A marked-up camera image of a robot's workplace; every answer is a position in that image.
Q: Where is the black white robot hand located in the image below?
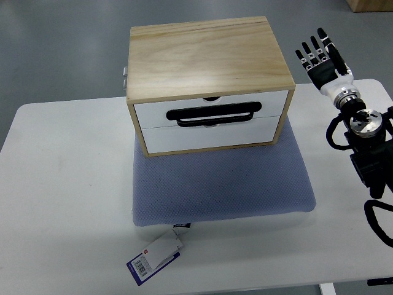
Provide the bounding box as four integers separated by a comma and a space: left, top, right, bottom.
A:
295, 28, 360, 106

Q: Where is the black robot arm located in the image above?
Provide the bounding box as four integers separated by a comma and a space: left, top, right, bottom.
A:
326, 90, 392, 199

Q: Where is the white blue product tag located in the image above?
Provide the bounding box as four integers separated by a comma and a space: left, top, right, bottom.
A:
126, 229, 184, 286

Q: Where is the wooden furniture corner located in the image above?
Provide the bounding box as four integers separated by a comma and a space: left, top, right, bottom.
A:
346, 0, 393, 12

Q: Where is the blue mesh cushion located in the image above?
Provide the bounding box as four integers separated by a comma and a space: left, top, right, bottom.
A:
133, 122, 316, 227

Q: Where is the wooden drawer cabinet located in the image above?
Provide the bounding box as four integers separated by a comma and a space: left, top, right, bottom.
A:
126, 16, 295, 157

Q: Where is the dark object at table edge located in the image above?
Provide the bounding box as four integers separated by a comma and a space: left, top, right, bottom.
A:
367, 277, 393, 286

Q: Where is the white drawer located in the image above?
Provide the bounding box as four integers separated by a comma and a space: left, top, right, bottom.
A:
134, 90, 288, 129
142, 116, 279, 154

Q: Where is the black drawer handle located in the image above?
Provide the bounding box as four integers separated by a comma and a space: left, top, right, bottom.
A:
166, 101, 262, 127

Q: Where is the white table leg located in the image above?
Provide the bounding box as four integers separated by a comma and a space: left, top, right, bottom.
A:
319, 283, 337, 295

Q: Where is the black cable loop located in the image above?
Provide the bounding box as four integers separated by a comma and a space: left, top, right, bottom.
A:
364, 199, 393, 250

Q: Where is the metal bracket behind cabinet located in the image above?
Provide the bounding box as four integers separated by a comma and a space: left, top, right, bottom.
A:
122, 66, 128, 90

